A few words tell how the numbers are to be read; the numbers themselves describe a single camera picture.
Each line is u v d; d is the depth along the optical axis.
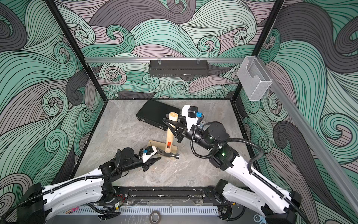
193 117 0.43
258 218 0.67
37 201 0.41
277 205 0.38
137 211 0.63
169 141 0.60
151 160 0.66
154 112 1.38
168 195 0.74
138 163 0.64
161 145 0.89
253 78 0.79
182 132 0.46
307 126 0.55
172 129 0.51
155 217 0.67
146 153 0.61
